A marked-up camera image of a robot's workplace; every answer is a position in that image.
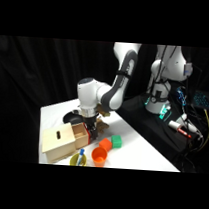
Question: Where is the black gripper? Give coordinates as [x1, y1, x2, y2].
[79, 114, 101, 141]

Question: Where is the wooden drawer with red front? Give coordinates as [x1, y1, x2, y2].
[70, 122, 92, 151]

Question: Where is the light wooden box with slot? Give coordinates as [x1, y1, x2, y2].
[40, 120, 79, 166]

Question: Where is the brown plush toy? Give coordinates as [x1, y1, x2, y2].
[95, 117, 112, 133]

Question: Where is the orange block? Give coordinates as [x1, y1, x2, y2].
[98, 136, 114, 152]

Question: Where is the orange plastic cup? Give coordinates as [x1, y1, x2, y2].
[90, 145, 109, 169]

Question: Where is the green block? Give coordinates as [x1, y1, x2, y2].
[110, 134, 124, 150]

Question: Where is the blue and white marker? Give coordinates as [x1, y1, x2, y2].
[76, 148, 87, 166]

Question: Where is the black bowl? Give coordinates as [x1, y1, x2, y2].
[61, 109, 84, 125]

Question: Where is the yellow cup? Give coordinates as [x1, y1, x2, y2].
[69, 151, 88, 168]

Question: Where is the black robot stand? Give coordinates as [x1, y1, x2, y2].
[114, 92, 195, 156]

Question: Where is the green light device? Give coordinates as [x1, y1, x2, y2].
[158, 103, 174, 122]

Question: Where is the white and red tool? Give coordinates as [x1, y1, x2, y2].
[167, 119, 195, 140]

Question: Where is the black curtain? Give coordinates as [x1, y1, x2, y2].
[0, 35, 209, 175]

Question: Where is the keyboard with blue lights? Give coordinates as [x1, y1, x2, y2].
[191, 90, 209, 111]

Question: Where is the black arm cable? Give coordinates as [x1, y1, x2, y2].
[146, 44, 179, 98]

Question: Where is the blue cable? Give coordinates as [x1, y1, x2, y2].
[174, 85, 191, 107]

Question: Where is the yellow cable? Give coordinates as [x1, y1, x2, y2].
[199, 107, 209, 152]

